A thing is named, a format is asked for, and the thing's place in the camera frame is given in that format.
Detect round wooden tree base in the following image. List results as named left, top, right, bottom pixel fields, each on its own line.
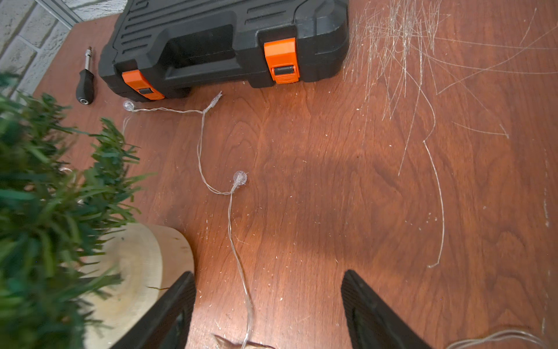
left=81, top=223, right=195, bottom=348

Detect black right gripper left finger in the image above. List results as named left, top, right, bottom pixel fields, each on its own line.
left=113, top=271, right=196, bottom=349

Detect clear string light wire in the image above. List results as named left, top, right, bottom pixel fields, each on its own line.
left=121, top=90, right=548, bottom=349

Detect small green christmas tree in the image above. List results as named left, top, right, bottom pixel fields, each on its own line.
left=1, top=94, right=138, bottom=348

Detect black handled screwdriver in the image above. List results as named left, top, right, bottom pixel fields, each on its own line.
left=76, top=47, right=94, bottom=106

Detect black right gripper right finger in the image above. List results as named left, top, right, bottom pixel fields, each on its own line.
left=341, top=270, right=430, bottom=349

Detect black tool case orange latches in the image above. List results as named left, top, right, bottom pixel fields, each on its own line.
left=98, top=1, right=350, bottom=102

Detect aluminium corner post left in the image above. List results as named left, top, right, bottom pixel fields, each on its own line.
left=36, top=0, right=83, bottom=30

